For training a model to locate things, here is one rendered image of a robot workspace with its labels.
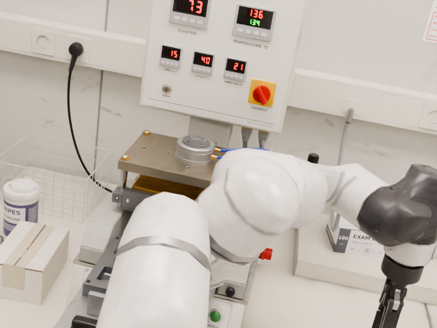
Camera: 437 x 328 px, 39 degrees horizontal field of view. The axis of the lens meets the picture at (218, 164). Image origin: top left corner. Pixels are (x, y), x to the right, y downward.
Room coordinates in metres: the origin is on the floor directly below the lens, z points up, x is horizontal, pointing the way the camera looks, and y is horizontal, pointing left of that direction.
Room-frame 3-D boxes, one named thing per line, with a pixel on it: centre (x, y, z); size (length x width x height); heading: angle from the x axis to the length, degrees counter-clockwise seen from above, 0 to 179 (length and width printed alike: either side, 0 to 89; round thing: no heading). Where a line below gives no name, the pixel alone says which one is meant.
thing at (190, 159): (1.19, 0.03, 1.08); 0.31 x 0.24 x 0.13; 84
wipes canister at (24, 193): (1.32, 0.47, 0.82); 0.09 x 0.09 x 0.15
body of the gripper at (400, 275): (1.01, -0.38, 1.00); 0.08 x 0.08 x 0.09
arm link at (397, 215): (0.98, -0.34, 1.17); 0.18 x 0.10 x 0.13; 123
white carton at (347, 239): (1.49, -0.45, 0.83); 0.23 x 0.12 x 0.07; 95
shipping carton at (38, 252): (1.15, 0.39, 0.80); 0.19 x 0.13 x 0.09; 175
